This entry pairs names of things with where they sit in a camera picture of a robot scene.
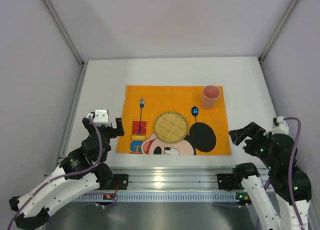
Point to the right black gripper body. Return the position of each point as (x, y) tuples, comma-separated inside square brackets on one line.
[(252, 139)]

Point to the orange Mickey Mouse placemat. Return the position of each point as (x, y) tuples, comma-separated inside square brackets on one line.
[(212, 124)]

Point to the blue metallic fork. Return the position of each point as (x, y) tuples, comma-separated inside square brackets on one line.
[(141, 105)]

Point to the blue metallic spoon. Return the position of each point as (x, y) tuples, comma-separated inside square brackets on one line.
[(195, 113)]

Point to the pink plastic cup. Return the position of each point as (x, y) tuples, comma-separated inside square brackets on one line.
[(210, 95)]

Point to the yellow round woven coaster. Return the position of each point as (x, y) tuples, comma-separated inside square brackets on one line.
[(170, 127)]

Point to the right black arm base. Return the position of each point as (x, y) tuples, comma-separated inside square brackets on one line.
[(230, 182)]

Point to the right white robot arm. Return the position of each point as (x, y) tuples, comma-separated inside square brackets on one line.
[(292, 187)]

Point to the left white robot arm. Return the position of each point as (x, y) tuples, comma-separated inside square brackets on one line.
[(83, 170)]

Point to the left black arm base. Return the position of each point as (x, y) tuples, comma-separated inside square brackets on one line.
[(119, 182)]

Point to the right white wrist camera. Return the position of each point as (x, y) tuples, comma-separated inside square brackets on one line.
[(279, 126)]

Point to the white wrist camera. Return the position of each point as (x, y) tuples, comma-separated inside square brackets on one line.
[(100, 117), (279, 126)]

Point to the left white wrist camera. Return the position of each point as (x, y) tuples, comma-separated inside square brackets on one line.
[(100, 117)]

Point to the aluminium mounting rail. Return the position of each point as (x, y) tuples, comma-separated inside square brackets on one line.
[(152, 179)]

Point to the perforated metal cable tray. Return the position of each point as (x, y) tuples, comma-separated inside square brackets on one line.
[(175, 197)]

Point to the left aluminium frame post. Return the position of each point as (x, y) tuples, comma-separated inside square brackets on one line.
[(63, 31)]

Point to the aluminium frame post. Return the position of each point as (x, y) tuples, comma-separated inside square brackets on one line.
[(278, 29), (63, 31)]

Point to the right aluminium frame post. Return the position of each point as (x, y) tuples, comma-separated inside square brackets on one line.
[(278, 29)]

